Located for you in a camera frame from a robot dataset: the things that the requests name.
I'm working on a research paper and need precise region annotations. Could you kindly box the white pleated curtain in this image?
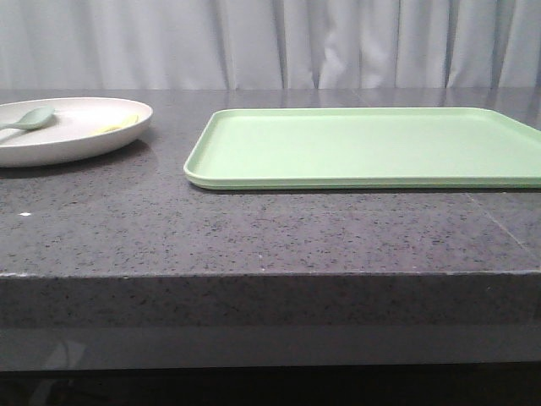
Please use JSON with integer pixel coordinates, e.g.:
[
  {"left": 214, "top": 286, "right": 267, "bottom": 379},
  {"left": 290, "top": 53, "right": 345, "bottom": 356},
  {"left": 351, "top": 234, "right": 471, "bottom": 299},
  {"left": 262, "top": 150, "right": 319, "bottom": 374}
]
[{"left": 1, "top": 1, "right": 540, "bottom": 90}]

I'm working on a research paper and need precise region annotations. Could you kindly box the pale green spoon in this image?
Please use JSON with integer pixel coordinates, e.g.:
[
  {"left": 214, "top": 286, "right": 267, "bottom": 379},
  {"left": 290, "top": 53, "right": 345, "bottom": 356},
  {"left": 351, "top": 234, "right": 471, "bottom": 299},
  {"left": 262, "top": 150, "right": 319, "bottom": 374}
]
[{"left": 0, "top": 107, "right": 55, "bottom": 131}]

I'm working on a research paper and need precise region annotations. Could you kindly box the yellow plastic fork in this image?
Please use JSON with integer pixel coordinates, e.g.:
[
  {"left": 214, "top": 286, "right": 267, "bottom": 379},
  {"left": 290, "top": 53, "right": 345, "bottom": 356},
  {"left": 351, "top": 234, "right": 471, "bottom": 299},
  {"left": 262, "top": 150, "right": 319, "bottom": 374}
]
[{"left": 92, "top": 114, "right": 139, "bottom": 135}]

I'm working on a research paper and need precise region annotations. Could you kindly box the light green rectangular tray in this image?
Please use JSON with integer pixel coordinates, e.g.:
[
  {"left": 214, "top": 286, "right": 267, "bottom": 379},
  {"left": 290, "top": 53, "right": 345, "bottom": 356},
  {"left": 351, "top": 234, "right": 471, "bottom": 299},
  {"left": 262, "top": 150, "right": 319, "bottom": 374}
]
[{"left": 183, "top": 107, "right": 540, "bottom": 190}]

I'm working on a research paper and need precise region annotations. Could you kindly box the beige round plate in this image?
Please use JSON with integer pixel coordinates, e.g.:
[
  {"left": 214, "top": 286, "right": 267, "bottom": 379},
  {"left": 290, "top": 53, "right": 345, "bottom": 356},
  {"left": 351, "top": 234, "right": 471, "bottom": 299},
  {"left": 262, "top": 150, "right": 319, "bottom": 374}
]
[{"left": 1, "top": 97, "right": 153, "bottom": 168}]

